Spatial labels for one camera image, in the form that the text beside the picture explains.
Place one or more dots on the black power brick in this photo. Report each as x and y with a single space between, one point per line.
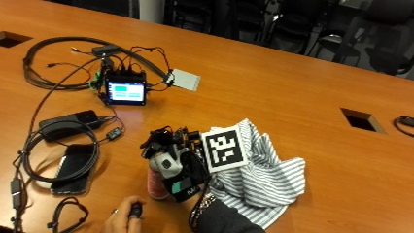
68 124

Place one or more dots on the black adapter block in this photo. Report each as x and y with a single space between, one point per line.
103 49

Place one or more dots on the black office chair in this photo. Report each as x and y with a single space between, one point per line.
296 26
193 16
380 35

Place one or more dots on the black phone case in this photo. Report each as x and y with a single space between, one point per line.
73 171

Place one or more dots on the grey striped cloth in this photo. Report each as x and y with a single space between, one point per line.
262 181

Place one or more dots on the small black inline box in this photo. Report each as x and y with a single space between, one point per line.
114 133

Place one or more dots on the white marker cube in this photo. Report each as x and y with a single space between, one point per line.
223 149

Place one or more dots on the grey flat card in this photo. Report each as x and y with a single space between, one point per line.
186 80

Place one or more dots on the small black screen device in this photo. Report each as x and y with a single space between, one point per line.
125 90

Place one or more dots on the red spray can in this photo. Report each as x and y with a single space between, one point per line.
155 184

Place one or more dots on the small black clicker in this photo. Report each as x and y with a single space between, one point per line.
135 210

